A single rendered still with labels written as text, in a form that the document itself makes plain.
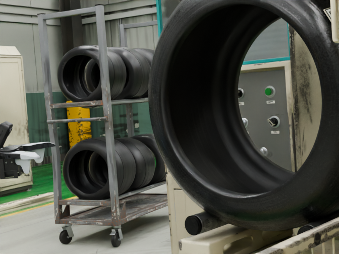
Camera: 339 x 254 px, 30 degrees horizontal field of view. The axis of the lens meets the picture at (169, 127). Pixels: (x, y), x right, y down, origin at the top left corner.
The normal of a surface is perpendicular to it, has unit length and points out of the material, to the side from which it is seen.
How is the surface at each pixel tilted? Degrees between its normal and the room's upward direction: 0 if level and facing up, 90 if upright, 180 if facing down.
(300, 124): 90
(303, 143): 90
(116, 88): 122
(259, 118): 90
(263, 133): 90
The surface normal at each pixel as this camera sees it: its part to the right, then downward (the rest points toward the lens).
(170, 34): -0.75, -0.04
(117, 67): 0.83, -0.19
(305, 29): -0.53, -0.03
